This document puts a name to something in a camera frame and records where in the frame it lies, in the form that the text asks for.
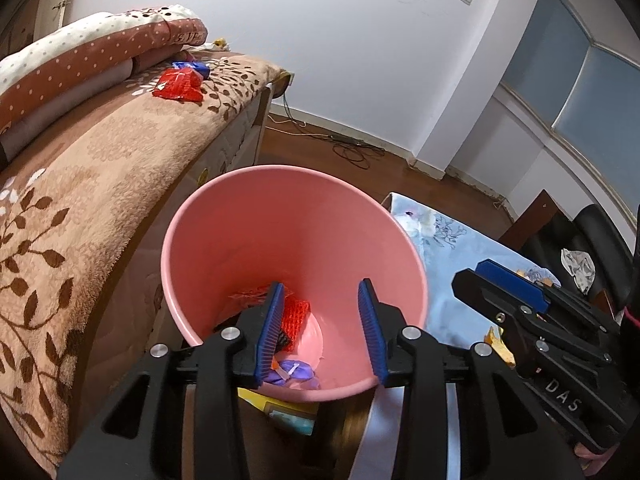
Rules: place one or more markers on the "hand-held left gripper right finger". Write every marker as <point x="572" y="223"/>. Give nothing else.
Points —
<point x="372" y="330"/>

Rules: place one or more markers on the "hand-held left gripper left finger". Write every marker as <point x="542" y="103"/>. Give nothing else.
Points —
<point x="270" y="330"/>

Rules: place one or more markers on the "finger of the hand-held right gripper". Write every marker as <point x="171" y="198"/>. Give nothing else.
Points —
<point x="515" y="285"/>
<point x="480" y="295"/>

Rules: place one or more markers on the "yellow orange wrapper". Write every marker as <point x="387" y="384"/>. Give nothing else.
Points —
<point x="497" y="345"/>

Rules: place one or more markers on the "pink plastic bucket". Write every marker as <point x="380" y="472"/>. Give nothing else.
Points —
<point x="300" y="230"/>

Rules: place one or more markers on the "red foam mesh net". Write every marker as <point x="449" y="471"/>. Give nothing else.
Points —
<point x="296" y="315"/>

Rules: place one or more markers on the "light blue floral tablecloth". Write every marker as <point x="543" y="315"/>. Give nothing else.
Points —
<point x="450" y="270"/>

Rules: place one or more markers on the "purple wrapper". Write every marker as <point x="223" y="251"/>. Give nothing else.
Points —
<point x="297" y="372"/>

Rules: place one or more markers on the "crumpled white wrapper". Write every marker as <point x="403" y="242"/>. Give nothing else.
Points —
<point x="577" y="267"/>

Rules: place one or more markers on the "brown wooden board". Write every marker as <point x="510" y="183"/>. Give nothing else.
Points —
<point x="542" y="215"/>

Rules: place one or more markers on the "yellow cardboard box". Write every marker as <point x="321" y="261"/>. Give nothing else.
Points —
<point x="290" y="415"/>

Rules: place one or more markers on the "black leather chair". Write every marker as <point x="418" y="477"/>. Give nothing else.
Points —
<point x="610" y="240"/>

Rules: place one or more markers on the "frosted glass window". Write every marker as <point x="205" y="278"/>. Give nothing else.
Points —
<point x="575" y="75"/>

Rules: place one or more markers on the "brown leaf-pattern bed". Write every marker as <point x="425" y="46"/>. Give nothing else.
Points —
<point x="110" y="175"/>

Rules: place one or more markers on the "red snack packet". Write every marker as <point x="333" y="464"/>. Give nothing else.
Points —
<point x="177" y="85"/>

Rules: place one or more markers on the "blue snack packet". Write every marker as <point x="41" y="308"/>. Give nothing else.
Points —
<point x="192" y="67"/>

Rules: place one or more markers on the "small yellow white object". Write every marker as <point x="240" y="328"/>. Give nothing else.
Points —
<point x="220" y="43"/>

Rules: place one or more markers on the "mauve folded blanket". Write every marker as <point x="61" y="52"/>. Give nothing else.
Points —
<point x="90" y="85"/>

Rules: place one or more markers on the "black band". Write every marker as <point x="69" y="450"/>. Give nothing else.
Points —
<point x="3" y="150"/>

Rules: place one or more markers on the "folded polka dot quilt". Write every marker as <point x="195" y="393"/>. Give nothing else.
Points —
<point x="100" y="45"/>

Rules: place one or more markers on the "wooden door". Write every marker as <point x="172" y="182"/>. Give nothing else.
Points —
<point x="30" y="5"/>

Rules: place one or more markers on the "wooden bed frame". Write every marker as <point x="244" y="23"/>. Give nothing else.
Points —
<point x="265" y="115"/>

